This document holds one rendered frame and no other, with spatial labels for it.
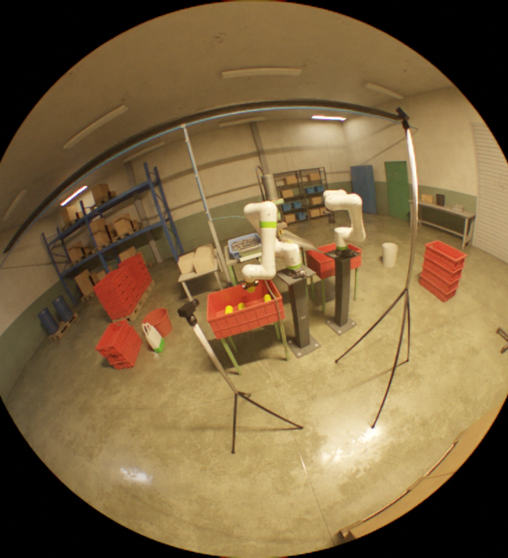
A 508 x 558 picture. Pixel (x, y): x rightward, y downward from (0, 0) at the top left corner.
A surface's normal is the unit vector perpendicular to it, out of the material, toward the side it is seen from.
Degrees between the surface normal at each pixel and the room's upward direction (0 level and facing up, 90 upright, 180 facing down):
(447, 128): 90
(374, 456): 0
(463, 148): 90
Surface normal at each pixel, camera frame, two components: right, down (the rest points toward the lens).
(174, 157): 0.18, 0.43
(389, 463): -0.23, -0.86
